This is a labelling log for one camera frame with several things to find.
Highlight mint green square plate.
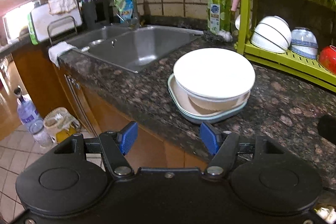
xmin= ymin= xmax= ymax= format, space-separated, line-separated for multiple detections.
xmin=167 ymin=74 xmax=250 ymax=124

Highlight pink square plate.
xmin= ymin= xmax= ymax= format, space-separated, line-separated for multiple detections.
xmin=170 ymin=76 xmax=247 ymax=117

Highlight white disposable bowl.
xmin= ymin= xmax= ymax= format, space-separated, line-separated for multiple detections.
xmin=188 ymin=91 xmax=251 ymax=111
xmin=173 ymin=48 xmax=256 ymax=104

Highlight blue square plate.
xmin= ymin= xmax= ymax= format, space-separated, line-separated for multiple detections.
xmin=169 ymin=88 xmax=247 ymax=124

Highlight blue patterned ceramic bowls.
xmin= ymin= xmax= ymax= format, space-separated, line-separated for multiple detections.
xmin=290 ymin=27 xmax=318 ymax=60

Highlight stacked white ceramic bowls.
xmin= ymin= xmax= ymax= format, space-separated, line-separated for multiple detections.
xmin=250 ymin=16 xmax=291 ymax=54

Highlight yellow trash bin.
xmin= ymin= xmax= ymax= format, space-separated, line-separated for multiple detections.
xmin=43 ymin=107 xmax=81 ymax=144

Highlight red ceramic bowl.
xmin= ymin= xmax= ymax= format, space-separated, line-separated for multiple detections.
xmin=319 ymin=45 xmax=336 ymax=75

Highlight water bottle on floor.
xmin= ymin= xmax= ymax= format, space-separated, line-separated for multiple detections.
xmin=13 ymin=85 xmax=52 ymax=147

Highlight stainless steel sink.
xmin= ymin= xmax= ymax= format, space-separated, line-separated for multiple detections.
xmin=67 ymin=26 xmax=203 ymax=73

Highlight garlic bulb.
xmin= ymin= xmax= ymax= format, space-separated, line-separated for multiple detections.
xmin=218 ymin=30 xmax=233 ymax=43

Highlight steel wool scrubber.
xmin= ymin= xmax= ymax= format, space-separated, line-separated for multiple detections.
xmin=202 ymin=31 xmax=225 ymax=43

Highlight white dishcloth on counter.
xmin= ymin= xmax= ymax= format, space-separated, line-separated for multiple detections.
xmin=49 ymin=42 xmax=76 ymax=68

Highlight black knife block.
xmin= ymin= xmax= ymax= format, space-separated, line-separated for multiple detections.
xmin=81 ymin=0 xmax=110 ymax=30

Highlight green dish soap bottle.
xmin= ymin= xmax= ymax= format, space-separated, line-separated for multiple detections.
xmin=207 ymin=0 xmax=231 ymax=34

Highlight white cutting board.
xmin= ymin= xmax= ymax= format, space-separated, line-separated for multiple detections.
xmin=27 ymin=0 xmax=83 ymax=45

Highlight pink handled white spoon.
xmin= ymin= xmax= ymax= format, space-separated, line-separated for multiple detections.
xmin=231 ymin=0 xmax=240 ymax=30

